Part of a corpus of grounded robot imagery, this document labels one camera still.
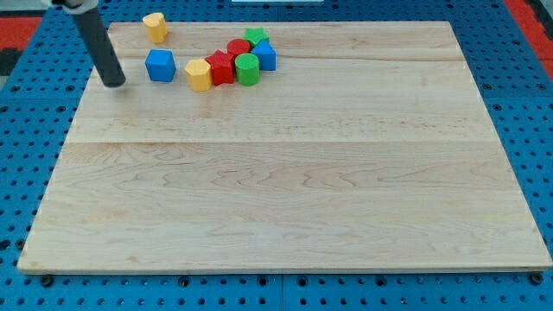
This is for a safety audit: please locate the yellow heart block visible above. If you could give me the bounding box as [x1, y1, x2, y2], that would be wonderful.
[143, 12, 168, 44]

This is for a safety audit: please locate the red star block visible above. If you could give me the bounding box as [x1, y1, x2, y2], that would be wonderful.
[206, 50, 234, 86]

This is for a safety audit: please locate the blue cube block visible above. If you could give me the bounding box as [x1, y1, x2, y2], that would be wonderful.
[145, 49, 176, 82]

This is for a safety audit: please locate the yellow hexagon block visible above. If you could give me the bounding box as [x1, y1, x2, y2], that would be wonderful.
[185, 59, 213, 92]

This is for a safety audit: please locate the light wooden board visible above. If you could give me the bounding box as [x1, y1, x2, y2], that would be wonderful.
[17, 22, 552, 275]

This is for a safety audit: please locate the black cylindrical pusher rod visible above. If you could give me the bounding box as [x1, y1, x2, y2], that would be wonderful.
[73, 8, 126, 88]

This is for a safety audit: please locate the green star block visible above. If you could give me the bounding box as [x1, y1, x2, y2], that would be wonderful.
[243, 27, 270, 48]

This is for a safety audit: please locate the blue triangle block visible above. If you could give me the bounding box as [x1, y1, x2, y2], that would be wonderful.
[251, 40, 277, 71]

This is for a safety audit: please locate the green cylinder block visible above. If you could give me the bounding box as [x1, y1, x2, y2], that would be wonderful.
[235, 53, 260, 86]

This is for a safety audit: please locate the grey rod mount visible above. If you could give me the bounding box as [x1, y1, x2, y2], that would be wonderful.
[51, 0, 99, 15]

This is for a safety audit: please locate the red cylinder block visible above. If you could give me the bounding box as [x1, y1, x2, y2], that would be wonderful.
[226, 38, 251, 57]

